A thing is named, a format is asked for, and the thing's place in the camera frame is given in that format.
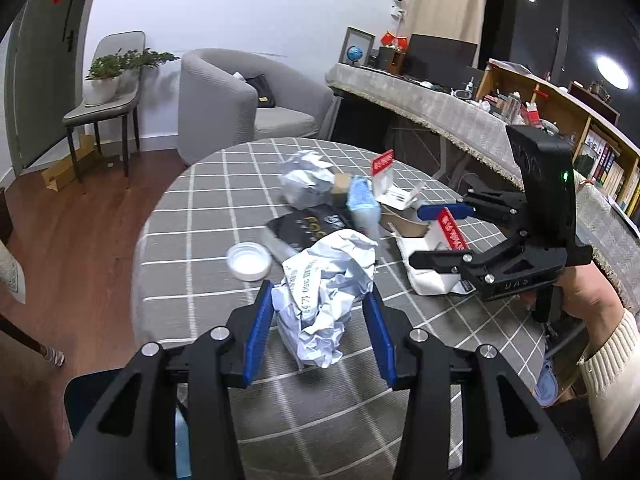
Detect white SanDisk packaging box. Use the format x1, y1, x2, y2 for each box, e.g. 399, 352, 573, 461
381, 206, 475, 296

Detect white shipping carton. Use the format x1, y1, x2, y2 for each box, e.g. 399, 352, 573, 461
371, 150, 424, 211

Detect blue white tissue pack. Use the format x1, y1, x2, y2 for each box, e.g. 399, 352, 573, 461
346, 176, 381, 242

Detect grey white paper ball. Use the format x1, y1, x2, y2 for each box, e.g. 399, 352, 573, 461
278, 150, 335, 210

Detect black Face tissue pack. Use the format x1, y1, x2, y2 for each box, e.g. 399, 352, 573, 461
262, 204, 352, 263

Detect white jar lid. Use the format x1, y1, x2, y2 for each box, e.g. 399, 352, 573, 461
226, 242, 272, 282

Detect brown cardboard tape roll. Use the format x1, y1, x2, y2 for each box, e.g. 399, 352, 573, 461
331, 172, 352, 200

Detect person's right hand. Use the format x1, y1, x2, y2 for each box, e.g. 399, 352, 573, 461
519, 260, 627, 348

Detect beige fringed desk cloth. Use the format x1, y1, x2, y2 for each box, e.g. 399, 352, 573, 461
326, 63, 639, 313

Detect wooden bookshelf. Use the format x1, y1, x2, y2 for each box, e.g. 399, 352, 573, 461
476, 58, 639, 217

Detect black monitor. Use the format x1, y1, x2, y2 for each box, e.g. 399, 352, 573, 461
401, 34, 477, 88

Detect small red flags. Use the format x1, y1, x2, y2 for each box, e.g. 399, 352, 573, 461
380, 32, 409, 52

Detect beige tablecloth side table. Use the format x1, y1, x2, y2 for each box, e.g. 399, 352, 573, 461
0, 242, 26, 304

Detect beige curtain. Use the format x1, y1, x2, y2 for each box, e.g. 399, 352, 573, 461
399, 0, 494, 68

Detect small blue globe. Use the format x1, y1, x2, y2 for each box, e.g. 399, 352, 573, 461
346, 46, 363, 66

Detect grey checked tablecloth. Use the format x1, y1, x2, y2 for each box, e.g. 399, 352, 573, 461
131, 138, 545, 479

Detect black handbag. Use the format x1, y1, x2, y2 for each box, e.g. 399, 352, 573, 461
245, 74, 277, 108

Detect cardboard box on floor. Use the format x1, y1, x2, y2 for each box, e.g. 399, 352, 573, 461
41, 134, 98, 192

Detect grey armchair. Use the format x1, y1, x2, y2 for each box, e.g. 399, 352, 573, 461
177, 49, 334, 165

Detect potted green plant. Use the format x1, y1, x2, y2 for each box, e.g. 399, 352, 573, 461
84, 48, 178, 107

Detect grey dining chair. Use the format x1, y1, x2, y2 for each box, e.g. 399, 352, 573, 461
62, 30, 145, 182

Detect grey door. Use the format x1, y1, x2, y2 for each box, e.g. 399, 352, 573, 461
3, 0, 87, 174

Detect white security camera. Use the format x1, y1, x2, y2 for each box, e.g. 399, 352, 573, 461
390, 0, 407, 22

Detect grey picture frame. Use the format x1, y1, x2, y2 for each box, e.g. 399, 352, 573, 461
338, 27, 375, 67

